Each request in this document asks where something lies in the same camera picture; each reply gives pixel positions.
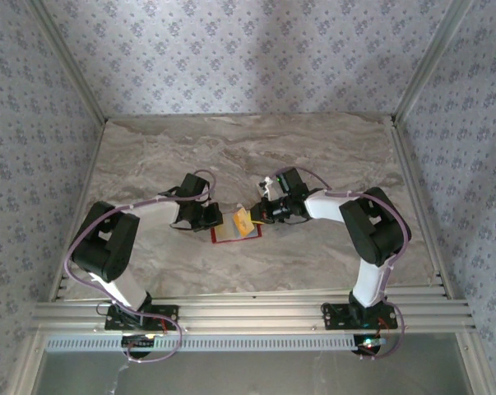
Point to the red card holder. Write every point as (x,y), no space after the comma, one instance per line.
(231,240)

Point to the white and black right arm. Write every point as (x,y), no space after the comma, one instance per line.
(375,234)

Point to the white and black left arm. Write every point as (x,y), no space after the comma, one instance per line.
(103,247)

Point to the black left controller board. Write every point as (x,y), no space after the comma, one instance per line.
(138,343)

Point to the black controller board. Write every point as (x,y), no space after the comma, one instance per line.
(369,345)
(138,343)

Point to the black right controller board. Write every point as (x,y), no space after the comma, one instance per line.
(369,345)

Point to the aluminium mounting rail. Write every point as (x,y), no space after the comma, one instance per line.
(251,312)

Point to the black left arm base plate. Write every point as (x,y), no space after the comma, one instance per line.
(165,314)

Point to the aluminium side rail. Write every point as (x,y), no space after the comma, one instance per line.
(77,214)
(420,205)

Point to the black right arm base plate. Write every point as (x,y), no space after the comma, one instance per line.
(338,317)

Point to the aluminium frame post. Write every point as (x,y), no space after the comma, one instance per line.
(432,61)
(68,66)

